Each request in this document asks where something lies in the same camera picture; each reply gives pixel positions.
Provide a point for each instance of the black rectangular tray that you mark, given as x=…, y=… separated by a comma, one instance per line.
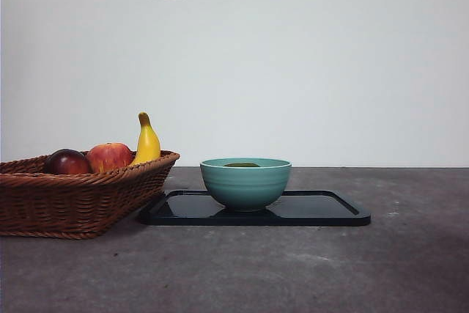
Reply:
x=315, y=214

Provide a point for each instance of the green avocado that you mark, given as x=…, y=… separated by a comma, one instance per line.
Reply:
x=240, y=165

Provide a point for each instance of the teal ceramic bowl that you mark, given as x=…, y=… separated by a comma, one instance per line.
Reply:
x=245, y=188

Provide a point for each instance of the red yellow apple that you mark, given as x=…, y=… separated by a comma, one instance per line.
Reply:
x=110, y=157

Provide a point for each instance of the brown wicker basket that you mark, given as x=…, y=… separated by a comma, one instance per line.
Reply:
x=73, y=203

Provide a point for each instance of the dark red plum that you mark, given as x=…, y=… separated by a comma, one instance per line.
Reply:
x=66, y=162

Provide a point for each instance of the yellow banana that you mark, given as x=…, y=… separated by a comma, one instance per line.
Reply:
x=148, y=144

